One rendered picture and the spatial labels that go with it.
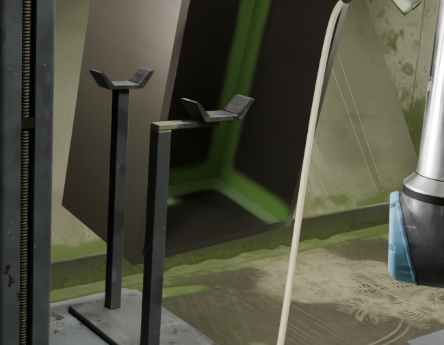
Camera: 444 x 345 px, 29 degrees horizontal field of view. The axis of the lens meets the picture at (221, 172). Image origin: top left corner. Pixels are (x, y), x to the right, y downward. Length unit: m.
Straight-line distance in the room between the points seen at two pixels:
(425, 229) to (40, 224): 0.69
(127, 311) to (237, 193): 1.64
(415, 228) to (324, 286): 1.95
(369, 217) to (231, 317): 1.23
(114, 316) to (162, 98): 1.00
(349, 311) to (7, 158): 2.38
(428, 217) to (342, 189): 2.54
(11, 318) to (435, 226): 0.72
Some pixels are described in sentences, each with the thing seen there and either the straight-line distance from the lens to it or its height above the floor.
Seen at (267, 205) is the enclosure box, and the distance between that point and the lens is 2.69.
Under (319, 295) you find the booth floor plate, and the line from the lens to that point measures 3.25.
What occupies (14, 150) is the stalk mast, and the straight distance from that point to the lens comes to 0.88.
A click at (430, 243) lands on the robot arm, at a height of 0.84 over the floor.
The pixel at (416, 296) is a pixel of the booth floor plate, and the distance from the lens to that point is 3.36.
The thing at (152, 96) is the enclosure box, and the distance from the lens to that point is 2.08.
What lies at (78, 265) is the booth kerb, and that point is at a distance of 3.12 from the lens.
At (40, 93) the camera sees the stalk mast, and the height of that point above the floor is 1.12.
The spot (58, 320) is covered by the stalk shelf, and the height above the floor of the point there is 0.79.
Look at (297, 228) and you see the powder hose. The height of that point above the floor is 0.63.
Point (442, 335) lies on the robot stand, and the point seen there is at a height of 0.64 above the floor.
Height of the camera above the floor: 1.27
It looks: 15 degrees down
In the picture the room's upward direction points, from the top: 4 degrees clockwise
